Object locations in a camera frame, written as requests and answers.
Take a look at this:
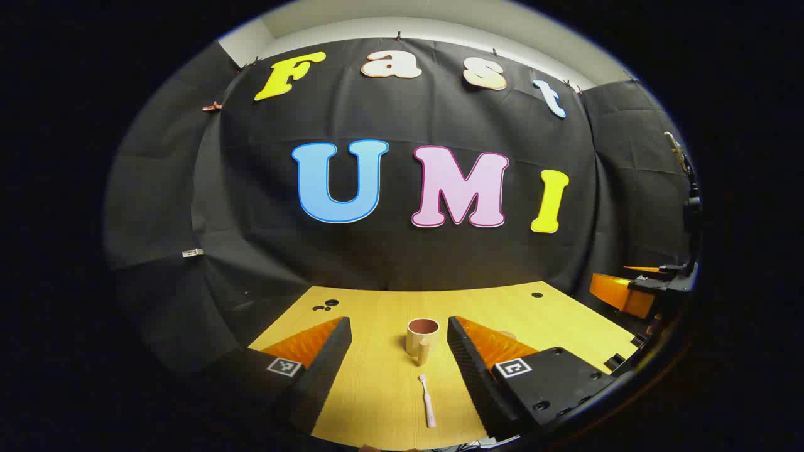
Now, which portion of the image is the beige cup with handle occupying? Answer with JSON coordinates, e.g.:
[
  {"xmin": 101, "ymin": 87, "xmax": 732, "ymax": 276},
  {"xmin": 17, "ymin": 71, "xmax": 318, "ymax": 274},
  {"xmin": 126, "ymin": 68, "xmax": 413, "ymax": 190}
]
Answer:
[{"xmin": 406, "ymin": 318, "xmax": 440, "ymax": 367}]

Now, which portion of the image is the white toothbrush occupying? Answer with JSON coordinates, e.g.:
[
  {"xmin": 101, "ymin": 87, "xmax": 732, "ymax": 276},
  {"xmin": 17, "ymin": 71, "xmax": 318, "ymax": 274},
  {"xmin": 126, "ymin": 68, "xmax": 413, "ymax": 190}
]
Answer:
[{"xmin": 418, "ymin": 375, "xmax": 437, "ymax": 429}]

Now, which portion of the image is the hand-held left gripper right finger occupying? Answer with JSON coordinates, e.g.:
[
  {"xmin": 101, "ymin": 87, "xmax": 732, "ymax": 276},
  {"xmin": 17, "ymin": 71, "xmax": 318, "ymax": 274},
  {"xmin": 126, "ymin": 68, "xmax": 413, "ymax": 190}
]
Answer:
[{"xmin": 447, "ymin": 316, "xmax": 617, "ymax": 441}]

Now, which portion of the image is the black backdrop cloth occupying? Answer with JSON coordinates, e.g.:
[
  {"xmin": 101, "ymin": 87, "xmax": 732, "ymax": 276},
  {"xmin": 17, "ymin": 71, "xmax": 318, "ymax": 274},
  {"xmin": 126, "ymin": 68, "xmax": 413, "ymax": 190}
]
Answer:
[{"xmin": 104, "ymin": 36, "xmax": 698, "ymax": 377}]

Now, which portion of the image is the yellow wooden desktop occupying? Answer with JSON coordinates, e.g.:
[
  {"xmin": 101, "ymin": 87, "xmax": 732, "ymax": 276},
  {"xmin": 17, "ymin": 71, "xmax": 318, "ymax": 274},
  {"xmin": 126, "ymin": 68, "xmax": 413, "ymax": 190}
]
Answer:
[{"xmin": 248, "ymin": 281, "xmax": 640, "ymax": 451}]

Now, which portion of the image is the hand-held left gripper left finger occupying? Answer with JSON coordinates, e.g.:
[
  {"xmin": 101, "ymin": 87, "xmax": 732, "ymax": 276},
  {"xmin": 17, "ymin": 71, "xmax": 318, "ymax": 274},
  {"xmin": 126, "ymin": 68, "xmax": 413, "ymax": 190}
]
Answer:
[{"xmin": 207, "ymin": 317, "xmax": 352, "ymax": 435}]

